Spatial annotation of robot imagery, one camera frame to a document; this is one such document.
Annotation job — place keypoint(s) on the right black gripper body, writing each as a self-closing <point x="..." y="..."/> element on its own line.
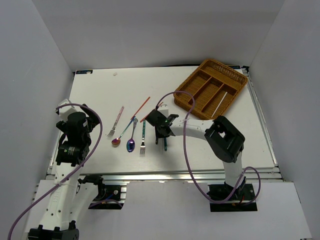
<point x="159" y="134"/>

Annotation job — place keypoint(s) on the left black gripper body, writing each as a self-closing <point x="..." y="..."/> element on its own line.
<point x="92" y="120"/>

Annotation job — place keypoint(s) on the green handled knife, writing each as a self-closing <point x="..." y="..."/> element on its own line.
<point x="165" y="144"/>

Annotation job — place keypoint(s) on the green handled fork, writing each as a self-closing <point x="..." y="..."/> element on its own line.
<point x="142" y="145"/>

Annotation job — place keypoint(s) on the orange chopstick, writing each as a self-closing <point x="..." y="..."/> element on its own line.
<point x="142" y="105"/>
<point x="157" y="106"/>

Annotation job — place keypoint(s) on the pink handled fork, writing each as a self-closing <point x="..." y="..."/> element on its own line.
<point x="113" y="129"/>

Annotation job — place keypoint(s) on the ornate iridescent spoon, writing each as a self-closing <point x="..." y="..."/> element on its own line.
<point x="130" y="145"/>

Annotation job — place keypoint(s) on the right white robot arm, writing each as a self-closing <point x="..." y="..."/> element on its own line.
<point x="225" y="140"/>

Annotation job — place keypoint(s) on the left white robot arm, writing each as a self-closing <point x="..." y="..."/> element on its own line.
<point x="70" y="196"/>

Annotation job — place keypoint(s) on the plain iridescent spoon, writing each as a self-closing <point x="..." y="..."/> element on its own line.
<point x="116" y="141"/>

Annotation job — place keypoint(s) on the woven wicker cutlery tray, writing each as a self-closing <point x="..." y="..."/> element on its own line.
<point x="205" y="87"/>

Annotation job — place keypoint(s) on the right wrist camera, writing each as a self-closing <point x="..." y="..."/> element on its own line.
<point x="164" y="109"/>

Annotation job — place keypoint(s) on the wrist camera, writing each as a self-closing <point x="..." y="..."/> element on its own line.
<point x="65" y="111"/>
<point x="164" y="109"/>

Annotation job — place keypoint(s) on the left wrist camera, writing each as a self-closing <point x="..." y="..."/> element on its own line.
<point x="65" y="111"/>

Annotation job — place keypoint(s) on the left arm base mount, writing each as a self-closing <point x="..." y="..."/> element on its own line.
<point x="108" y="196"/>

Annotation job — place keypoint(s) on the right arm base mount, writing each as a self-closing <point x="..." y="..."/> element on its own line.
<point x="239" y="202"/>

